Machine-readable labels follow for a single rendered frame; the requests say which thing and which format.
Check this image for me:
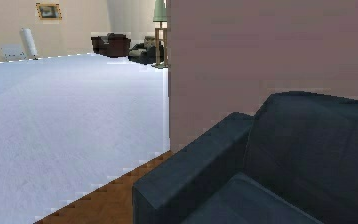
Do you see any dark blue-grey sofa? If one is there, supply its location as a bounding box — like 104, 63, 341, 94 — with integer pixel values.
132, 91, 358, 224

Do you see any dark brown armchair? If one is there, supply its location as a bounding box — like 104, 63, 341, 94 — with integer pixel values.
90, 32, 132, 59

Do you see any green shade floor lamp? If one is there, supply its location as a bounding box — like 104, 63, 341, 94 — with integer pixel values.
152, 0, 170, 69

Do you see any black and grey armchair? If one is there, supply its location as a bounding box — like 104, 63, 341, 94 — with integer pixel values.
127, 35, 165, 65

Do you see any white low box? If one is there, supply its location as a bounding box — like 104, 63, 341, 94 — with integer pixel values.
0, 44, 28, 62

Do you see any white cylinder bin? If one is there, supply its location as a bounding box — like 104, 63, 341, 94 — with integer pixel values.
19, 27, 39, 61

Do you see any gold framed wall picture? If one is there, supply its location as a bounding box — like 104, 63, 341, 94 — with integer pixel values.
35, 2, 63, 21

